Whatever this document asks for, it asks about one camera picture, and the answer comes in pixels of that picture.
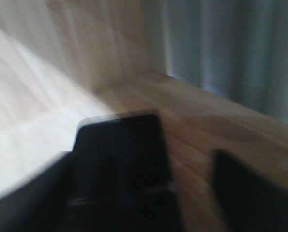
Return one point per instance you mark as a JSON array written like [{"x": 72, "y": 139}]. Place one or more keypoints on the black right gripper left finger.
[{"x": 44, "y": 204}]

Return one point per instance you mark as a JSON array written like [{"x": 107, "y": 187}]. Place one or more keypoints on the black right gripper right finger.
[{"x": 249, "y": 202}]

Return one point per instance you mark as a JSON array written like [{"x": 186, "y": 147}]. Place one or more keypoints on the black smartphone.
[{"x": 123, "y": 180}]

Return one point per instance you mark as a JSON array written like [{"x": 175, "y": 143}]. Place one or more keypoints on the wooden desk shelf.
[{"x": 62, "y": 61}]

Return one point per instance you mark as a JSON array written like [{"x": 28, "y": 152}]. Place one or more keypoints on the grey curtain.
[{"x": 237, "y": 49}]

